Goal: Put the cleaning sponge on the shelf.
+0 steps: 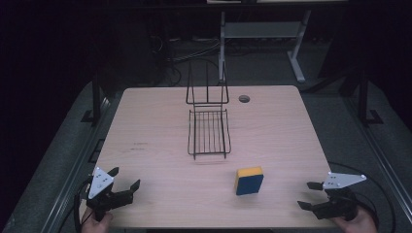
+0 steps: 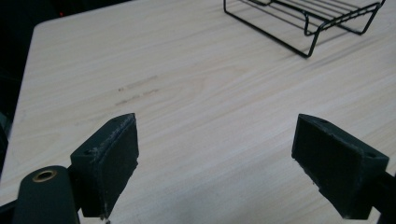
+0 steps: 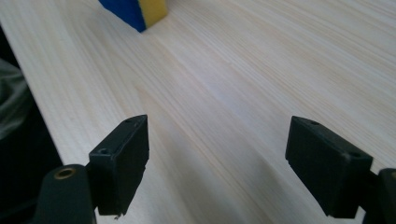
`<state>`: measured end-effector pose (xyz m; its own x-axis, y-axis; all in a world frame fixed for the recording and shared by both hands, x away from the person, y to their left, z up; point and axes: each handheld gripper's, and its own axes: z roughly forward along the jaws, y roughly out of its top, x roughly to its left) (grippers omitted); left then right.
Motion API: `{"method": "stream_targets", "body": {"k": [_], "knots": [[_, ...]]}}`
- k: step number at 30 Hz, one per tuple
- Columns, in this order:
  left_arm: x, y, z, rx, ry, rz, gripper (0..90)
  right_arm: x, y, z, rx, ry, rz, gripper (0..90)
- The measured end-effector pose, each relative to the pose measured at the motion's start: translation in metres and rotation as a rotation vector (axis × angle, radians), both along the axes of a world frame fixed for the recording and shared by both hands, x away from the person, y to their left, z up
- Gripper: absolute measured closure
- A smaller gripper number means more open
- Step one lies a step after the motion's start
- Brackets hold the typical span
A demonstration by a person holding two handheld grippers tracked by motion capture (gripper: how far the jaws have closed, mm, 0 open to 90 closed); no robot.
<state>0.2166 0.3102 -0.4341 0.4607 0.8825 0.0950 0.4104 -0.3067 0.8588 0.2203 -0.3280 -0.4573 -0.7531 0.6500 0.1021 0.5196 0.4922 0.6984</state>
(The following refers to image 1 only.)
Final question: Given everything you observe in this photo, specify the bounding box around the bundle of floor cables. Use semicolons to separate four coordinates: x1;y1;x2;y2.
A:
148;31;225;87

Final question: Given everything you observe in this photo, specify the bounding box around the black cable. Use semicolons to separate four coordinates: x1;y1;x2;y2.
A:
326;160;397;233
73;176;95;233

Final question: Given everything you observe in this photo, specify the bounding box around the white metal table frame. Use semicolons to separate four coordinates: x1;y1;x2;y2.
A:
218;9;313;83

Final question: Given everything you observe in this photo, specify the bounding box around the aluminium rail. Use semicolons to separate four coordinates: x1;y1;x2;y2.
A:
39;96;114;233
343;96;412;225

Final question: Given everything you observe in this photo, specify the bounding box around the person's left hand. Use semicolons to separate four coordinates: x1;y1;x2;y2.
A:
80;207;114;233

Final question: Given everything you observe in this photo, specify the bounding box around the person's right hand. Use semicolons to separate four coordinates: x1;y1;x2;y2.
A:
329;205;379;233

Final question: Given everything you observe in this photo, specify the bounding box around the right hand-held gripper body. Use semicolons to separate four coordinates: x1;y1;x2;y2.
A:
311;172;368;222

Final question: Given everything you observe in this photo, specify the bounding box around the black metal post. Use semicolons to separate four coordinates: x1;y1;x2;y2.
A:
80;71;111;126
355;68;385;128

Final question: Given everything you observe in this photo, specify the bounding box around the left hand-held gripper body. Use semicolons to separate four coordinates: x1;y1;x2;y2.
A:
85;166;135;222

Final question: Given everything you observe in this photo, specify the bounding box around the black wire rack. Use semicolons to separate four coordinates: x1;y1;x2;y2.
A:
185;60;232;161

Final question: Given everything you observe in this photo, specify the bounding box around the blue and yellow sponge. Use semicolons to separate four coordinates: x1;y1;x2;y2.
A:
234;166;265;196

